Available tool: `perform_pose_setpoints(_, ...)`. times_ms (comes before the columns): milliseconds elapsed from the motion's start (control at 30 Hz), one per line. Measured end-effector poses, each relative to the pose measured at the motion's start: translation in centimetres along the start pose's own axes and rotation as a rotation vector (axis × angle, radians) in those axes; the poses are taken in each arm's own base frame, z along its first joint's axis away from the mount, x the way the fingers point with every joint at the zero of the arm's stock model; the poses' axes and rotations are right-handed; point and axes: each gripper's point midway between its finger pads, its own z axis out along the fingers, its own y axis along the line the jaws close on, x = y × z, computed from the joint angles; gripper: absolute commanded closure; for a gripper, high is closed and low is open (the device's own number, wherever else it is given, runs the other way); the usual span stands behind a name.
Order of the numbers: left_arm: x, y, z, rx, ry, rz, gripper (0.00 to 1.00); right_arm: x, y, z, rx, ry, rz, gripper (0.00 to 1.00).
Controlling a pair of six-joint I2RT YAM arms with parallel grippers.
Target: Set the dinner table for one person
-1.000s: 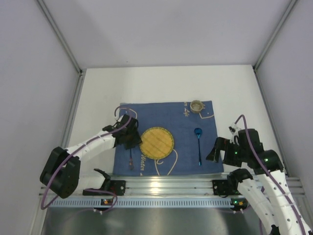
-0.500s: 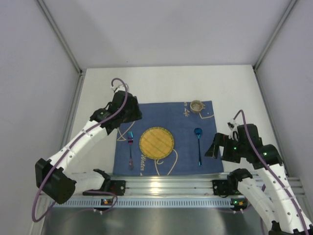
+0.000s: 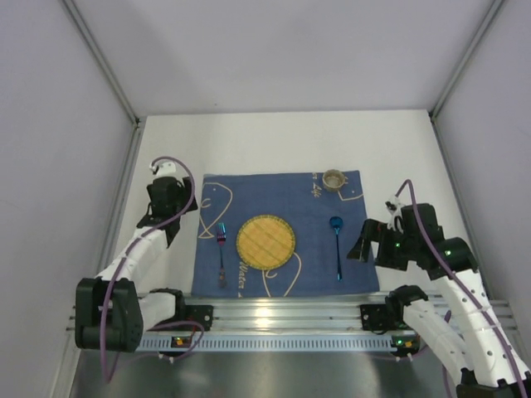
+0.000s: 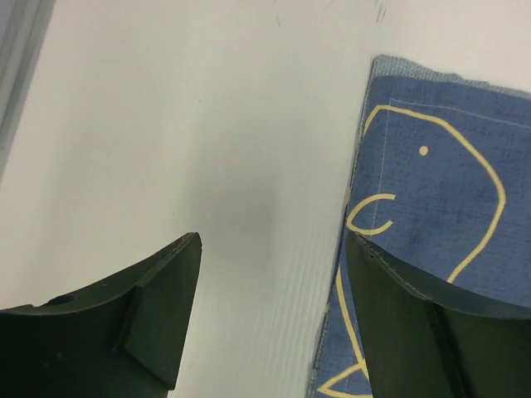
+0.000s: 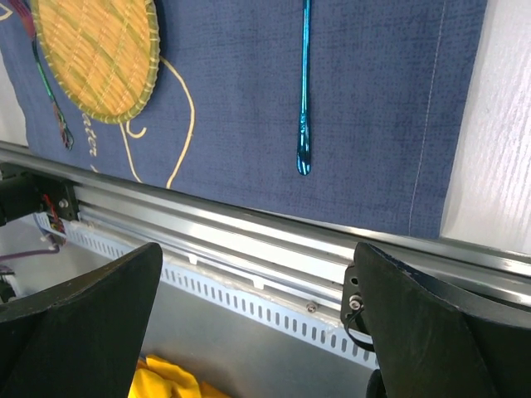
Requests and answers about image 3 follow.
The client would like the blue metallic spoon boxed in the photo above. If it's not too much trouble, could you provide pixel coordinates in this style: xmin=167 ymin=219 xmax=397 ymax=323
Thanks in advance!
xmin=329 ymin=216 xmax=343 ymax=281

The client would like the purple fork with patterned handle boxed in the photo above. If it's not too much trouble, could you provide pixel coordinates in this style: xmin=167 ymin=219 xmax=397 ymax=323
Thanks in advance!
xmin=217 ymin=222 xmax=227 ymax=289

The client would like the speckled ceramic cup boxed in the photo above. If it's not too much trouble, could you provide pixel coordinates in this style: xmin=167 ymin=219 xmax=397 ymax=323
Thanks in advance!
xmin=322 ymin=169 xmax=347 ymax=192

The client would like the blue cloth placemat with fish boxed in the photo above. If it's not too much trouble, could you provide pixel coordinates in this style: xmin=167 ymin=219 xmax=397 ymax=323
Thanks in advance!
xmin=192 ymin=171 xmax=380 ymax=299

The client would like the round yellow woven coaster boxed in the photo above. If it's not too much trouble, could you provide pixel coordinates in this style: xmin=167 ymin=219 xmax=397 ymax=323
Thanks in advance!
xmin=236 ymin=214 xmax=296 ymax=271

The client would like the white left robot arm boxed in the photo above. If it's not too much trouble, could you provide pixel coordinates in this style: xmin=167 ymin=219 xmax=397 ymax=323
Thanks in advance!
xmin=75 ymin=176 xmax=197 ymax=352

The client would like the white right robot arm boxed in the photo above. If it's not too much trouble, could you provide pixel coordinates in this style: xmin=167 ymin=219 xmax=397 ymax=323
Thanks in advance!
xmin=347 ymin=197 xmax=530 ymax=397

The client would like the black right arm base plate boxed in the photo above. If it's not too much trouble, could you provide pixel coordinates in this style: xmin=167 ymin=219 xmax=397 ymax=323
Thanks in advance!
xmin=359 ymin=296 xmax=412 ymax=335

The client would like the perforated grey cable duct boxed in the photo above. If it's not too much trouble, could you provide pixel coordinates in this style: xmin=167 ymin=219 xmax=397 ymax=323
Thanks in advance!
xmin=136 ymin=333 xmax=420 ymax=352

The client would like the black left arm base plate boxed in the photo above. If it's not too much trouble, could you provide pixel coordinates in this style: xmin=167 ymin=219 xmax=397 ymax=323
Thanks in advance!
xmin=175 ymin=303 xmax=214 ymax=332

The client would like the aluminium front rail frame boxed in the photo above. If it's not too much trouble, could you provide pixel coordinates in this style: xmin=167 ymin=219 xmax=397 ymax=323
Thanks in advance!
xmin=64 ymin=289 xmax=519 ymax=335

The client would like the right aluminium corner post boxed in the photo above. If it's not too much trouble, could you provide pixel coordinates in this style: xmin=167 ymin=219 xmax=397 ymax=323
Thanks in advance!
xmin=429 ymin=0 xmax=510 ymax=121

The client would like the aluminium corner post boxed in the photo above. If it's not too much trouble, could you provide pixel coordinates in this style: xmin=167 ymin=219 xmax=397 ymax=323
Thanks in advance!
xmin=429 ymin=0 xmax=510 ymax=121
xmin=61 ymin=0 xmax=142 ymax=125

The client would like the left aluminium corner post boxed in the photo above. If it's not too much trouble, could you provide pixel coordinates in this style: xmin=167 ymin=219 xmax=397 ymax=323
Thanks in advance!
xmin=61 ymin=0 xmax=142 ymax=125

